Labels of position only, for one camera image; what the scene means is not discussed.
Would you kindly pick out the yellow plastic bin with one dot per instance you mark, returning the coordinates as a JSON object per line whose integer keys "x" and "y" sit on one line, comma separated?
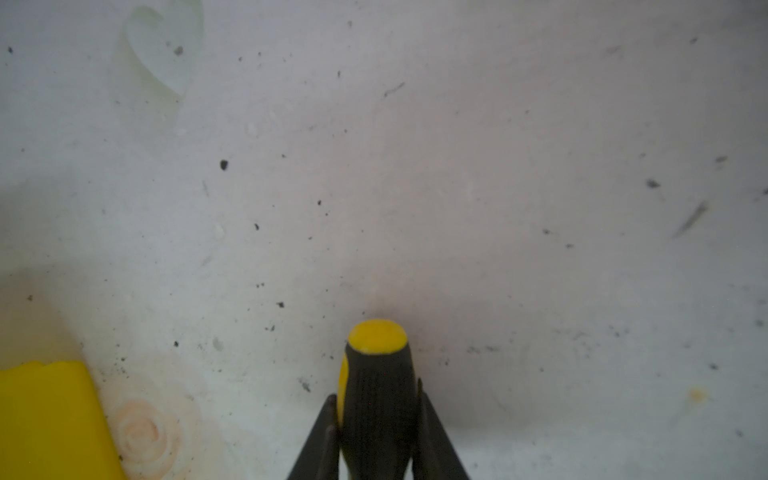
{"x": 53, "y": 426}

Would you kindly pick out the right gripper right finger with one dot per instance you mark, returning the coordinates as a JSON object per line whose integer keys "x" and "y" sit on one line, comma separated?
{"x": 434, "y": 457}

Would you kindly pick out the black yellow screwdriver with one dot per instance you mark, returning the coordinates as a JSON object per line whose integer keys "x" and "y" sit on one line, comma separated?
{"x": 377, "y": 400}

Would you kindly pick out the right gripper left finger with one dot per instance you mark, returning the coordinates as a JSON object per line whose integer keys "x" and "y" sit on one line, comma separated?
{"x": 319, "y": 456}

